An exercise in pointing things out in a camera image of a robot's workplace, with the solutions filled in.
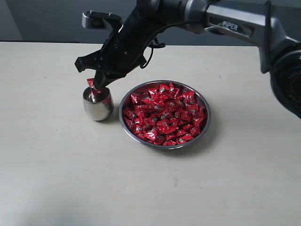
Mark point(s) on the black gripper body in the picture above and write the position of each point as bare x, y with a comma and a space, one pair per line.
123, 51

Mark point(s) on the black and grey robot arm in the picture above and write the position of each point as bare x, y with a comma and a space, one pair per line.
274, 30

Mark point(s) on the pile of red wrapped candies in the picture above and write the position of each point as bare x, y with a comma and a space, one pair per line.
166, 115

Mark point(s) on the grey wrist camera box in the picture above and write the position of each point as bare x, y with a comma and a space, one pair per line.
101, 21

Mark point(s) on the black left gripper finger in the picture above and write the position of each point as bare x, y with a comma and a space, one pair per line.
91, 61

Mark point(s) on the stainless steel cup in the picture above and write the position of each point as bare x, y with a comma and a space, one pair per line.
99, 106

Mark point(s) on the stainless steel bowl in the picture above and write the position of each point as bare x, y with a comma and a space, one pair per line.
155, 84

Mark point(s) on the red candy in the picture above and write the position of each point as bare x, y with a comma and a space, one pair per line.
94, 91

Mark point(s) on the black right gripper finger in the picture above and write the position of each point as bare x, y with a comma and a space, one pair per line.
102, 80

